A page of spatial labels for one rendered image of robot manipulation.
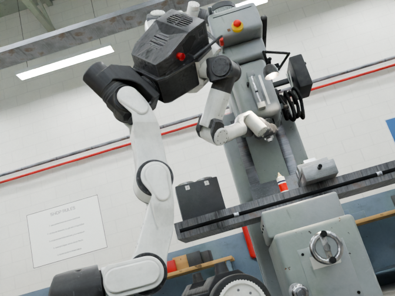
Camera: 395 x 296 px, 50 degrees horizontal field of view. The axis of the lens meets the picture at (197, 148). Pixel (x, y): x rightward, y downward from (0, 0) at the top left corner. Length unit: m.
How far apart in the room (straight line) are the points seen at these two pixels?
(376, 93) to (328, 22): 1.44
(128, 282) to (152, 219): 0.24
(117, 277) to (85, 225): 5.40
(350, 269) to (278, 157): 1.04
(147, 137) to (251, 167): 1.03
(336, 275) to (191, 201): 0.79
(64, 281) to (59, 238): 5.50
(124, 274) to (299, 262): 0.66
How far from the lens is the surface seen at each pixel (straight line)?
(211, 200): 2.13
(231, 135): 1.88
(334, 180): 2.09
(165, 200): 1.56
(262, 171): 2.56
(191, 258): 5.87
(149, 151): 1.65
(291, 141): 2.62
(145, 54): 1.77
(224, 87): 1.78
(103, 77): 1.77
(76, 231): 6.91
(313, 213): 1.91
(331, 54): 7.30
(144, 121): 1.67
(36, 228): 7.21
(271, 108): 2.19
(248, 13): 2.29
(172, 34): 1.79
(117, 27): 5.11
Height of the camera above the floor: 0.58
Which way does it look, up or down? 18 degrees up
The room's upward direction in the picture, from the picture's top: 16 degrees counter-clockwise
